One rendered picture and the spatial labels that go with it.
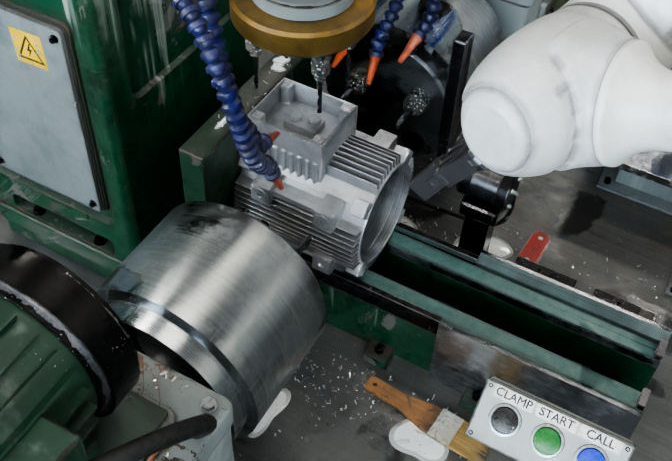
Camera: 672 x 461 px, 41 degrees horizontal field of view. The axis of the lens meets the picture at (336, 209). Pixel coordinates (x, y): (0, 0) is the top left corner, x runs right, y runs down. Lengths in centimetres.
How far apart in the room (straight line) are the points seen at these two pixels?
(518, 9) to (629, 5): 71
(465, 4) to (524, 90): 77
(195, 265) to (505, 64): 46
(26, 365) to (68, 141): 57
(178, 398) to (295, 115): 48
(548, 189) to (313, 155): 60
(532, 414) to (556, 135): 43
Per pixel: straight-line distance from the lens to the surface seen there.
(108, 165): 125
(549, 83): 69
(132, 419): 90
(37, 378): 75
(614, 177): 171
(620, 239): 162
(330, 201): 120
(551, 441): 103
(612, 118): 70
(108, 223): 136
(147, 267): 103
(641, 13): 82
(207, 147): 117
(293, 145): 120
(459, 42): 119
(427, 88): 138
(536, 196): 165
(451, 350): 129
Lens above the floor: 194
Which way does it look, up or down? 47 degrees down
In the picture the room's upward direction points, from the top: 3 degrees clockwise
